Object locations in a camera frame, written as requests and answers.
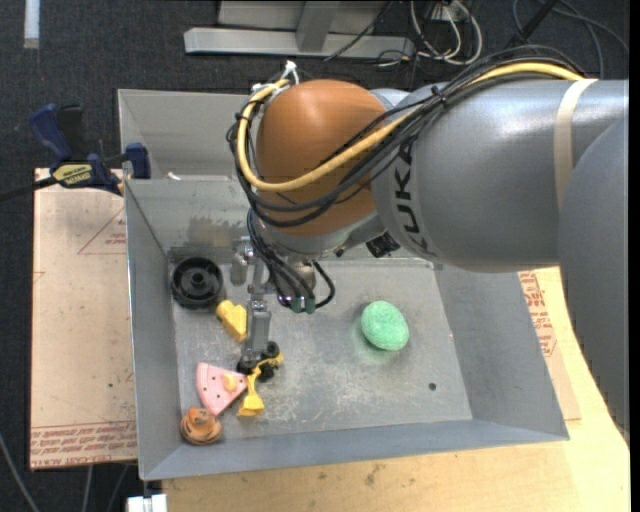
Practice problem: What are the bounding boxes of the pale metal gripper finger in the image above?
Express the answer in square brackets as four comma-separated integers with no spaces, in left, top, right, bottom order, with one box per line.
[256,301,274,355]
[241,299,261,369]

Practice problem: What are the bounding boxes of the yellow angular plastic block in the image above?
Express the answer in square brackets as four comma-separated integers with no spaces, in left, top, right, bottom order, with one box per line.
[215,299,249,344]

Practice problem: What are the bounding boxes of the yellow toy digger, black wheels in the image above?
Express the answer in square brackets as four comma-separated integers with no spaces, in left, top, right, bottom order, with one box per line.
[236,341,285,419]

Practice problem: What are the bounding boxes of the black ribbed plastic wheel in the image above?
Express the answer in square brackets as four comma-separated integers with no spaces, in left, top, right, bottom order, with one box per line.
[170,256,225,310]

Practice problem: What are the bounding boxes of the pink toy pizza slice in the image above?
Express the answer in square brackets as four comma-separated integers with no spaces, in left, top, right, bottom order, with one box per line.
[195,361,249,417]

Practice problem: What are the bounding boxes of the grey metal bin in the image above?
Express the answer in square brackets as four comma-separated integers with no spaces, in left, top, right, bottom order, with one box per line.
[117,88,571,482]

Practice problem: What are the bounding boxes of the orange-brown round toy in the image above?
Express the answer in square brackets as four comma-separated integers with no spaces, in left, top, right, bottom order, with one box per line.
[179,405,224,447]

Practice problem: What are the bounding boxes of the green foam egg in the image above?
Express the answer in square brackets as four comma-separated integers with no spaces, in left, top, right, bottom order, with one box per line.
[360,299,411,352]

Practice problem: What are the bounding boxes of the brown cardboard board, red print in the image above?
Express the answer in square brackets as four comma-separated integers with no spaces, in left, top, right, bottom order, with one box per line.
[29,167,584,471]

